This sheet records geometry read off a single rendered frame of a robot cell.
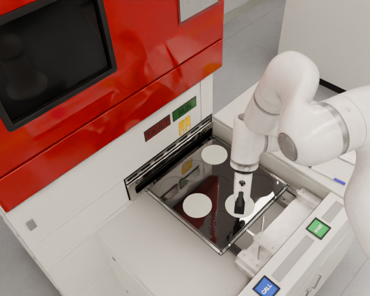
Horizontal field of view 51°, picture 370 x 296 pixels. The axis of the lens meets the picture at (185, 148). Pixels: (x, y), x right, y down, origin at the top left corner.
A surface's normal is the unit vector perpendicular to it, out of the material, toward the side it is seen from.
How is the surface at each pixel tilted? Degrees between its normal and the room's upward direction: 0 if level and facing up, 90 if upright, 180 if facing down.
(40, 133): 90
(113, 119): 90
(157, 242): 0
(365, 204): 52
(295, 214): 0
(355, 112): 25
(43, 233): 90
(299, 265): 0
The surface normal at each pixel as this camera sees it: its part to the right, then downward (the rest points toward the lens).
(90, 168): 0.70, 0.51
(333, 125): 0.17, -0.17
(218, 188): -0.04, -0.67
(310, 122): -0.18, -0.38
